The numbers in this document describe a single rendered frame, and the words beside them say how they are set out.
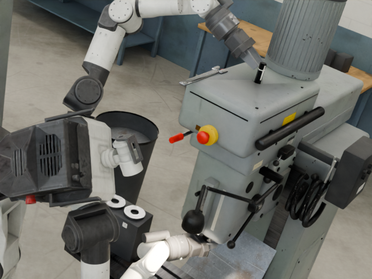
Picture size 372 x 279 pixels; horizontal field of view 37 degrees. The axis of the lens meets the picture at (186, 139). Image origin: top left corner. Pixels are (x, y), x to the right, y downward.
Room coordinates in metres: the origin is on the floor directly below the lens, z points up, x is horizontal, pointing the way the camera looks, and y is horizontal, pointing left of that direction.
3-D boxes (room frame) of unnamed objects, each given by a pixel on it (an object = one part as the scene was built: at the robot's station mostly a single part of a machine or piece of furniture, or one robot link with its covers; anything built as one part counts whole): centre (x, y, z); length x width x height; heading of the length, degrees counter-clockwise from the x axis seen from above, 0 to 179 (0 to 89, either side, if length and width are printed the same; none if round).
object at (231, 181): (1.71, -0.18, 1.47); 0.21 x 0.19 x 0.32; 61
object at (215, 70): (1.62, 0.00, 1.89); 0.24 x 0.04 x 0.01; 153
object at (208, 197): (1.61, -0.12, 1.45); 0.04 x 0.04 x 0.21; 61
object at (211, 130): (1.50, -0.06, 1.76); 0.06 x 0.02 x 0.06; 61
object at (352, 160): (1.80, -0.61, 1.62); 0.20 x 0.09 x 0.21; 151
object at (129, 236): (1.91, 0.17, 1.04); 0.22 x 0.12 x 0.20; 68
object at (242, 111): (1.72, -0.18, 1.81); 0.47 x 0.26 x 0.16; 151
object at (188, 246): (1.65, -0.10, 1.23); 0.13 x 0.12 x 0.10; 38
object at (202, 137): (1.48, -0.05, 1.76); 0.04 x 0.03 x 0.04; 61
